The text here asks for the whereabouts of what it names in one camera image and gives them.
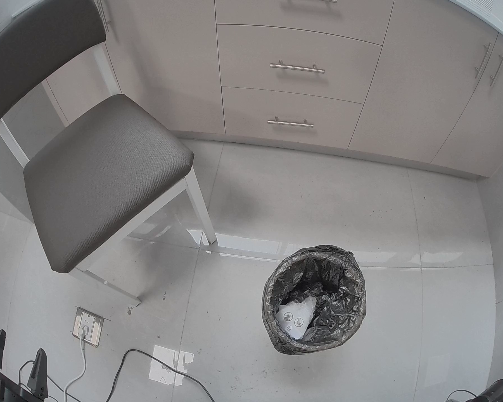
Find white cable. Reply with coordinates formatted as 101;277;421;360
64;327;89;402

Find black plastic bag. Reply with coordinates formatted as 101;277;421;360
262;245;367;356

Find beige cabinet with drawers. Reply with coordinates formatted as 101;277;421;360
46;0;503;179

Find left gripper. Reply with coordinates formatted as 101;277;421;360
0;329;49;402

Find grey chair with white legs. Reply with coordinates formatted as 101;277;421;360
0;0;218;307

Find thin black cable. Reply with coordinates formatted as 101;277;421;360
448;388;483;402
19;358;39;389

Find white printed wrapper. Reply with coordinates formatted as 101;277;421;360
277;295;319;340

